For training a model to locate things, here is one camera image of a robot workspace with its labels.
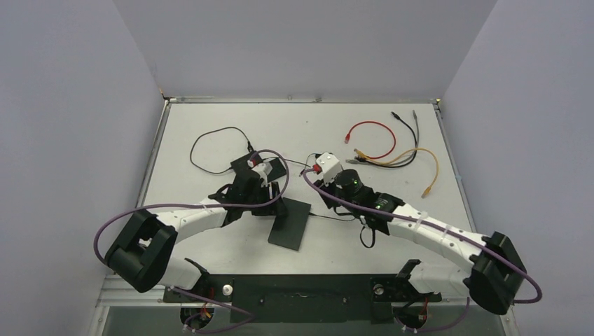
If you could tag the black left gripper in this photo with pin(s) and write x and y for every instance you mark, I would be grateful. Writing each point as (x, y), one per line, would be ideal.
(274, 208)

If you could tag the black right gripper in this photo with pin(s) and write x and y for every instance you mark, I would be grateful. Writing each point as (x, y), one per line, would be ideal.
(334, 186)

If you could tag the black network switch box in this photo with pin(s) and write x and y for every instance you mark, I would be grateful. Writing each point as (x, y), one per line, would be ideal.
(287, 231)

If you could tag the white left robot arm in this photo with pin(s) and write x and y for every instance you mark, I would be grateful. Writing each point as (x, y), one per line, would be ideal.
(142, 252)

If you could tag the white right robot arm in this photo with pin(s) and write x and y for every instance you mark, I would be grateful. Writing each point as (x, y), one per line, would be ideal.
(487, 268)

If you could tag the black ribbed power adapter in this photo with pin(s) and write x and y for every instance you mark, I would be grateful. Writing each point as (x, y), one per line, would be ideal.
(276, 169)

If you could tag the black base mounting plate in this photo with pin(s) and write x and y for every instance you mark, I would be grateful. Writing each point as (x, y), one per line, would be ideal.
(375, 312)

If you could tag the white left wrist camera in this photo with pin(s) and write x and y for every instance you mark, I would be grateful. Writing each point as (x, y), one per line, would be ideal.
(263, 169)

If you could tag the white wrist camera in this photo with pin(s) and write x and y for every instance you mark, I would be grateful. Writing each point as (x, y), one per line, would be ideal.
(328, 166)
(263, 169)

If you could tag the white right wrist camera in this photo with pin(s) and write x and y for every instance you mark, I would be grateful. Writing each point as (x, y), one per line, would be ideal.
(328, 166)

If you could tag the aluminium frame rail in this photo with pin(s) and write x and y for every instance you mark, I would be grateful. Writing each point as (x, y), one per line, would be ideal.
(120, 292)

